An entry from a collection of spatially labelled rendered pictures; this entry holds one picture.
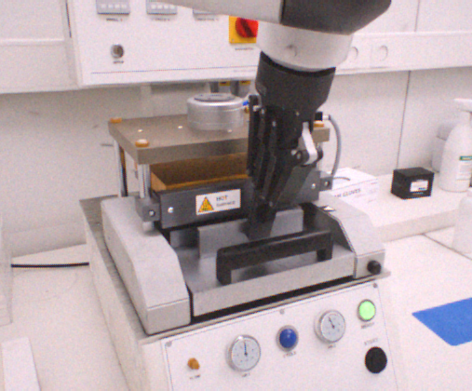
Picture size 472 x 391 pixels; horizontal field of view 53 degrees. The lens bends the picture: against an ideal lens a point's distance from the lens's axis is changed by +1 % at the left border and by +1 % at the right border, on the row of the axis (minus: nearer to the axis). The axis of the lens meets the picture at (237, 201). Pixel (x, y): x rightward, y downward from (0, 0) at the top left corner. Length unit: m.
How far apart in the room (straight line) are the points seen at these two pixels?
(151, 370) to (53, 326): 0.39
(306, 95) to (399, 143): 1.13
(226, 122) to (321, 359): 0.33
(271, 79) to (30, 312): 0.67
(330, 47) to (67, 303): 0.70
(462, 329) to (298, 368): 0.40
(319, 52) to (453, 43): 1.16
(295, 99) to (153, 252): 0.24
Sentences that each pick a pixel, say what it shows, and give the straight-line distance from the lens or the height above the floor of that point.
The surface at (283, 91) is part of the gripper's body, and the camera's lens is 0.45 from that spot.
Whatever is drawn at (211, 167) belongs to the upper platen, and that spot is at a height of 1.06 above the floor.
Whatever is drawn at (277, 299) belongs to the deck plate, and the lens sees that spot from 0.59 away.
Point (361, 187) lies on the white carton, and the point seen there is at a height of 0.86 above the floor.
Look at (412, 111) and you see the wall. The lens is 1.57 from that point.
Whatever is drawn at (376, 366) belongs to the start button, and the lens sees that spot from 0.66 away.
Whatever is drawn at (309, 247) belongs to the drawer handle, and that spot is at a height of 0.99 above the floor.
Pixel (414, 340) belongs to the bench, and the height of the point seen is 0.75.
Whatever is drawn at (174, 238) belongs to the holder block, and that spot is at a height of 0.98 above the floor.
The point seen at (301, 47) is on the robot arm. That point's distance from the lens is 0.43.
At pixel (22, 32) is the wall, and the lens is 1.08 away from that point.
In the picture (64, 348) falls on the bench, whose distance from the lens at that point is 0.85.
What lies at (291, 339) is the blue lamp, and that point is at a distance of 0.59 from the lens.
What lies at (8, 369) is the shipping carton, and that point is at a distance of 0.69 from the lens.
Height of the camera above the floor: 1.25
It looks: 21 degrees down
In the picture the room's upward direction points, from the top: straight up
